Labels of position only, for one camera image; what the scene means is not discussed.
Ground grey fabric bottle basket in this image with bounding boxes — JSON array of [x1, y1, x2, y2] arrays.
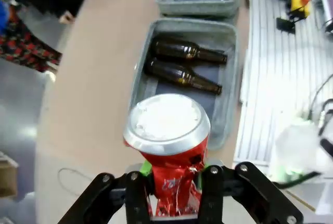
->
[[127, 18, 240, 151]]

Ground crushed red can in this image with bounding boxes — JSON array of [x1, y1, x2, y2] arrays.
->
[[122, 93, 211, 218]]

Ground black red floral trousers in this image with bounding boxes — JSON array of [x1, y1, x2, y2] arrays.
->
[[0, 13, 63, 73]]

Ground grey cable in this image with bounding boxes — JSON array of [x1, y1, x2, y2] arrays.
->
[[309, 74, 333, 120]]

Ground blue scarf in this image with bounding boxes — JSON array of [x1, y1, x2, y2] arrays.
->
[[0, 1, 8, 35]]

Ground small black box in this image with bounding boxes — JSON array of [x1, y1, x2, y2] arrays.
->
[[276, 17, 296, 34]]

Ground person bare hand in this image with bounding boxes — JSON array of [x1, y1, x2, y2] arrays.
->
[[59, 10, 76, 24]]

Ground yellow emergency stop box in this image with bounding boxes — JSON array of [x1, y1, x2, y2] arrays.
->
[[289, 0, 312, 19]]

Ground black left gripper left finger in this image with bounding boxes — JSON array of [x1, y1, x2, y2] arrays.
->
[[69, 161, 155, 224]]

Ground brown glass bottle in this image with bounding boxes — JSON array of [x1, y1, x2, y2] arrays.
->
[[144, 57, 223, 95], [151, 37, 228, 65]]

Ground white ribbed panel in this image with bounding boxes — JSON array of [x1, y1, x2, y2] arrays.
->
[[233, 0, 333, 166]]

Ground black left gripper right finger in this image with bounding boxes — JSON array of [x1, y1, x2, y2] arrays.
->
[[196, 161, 304, 224]]

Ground brown cardboard box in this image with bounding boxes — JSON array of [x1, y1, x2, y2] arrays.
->
[[0, 151, 19, 198]]

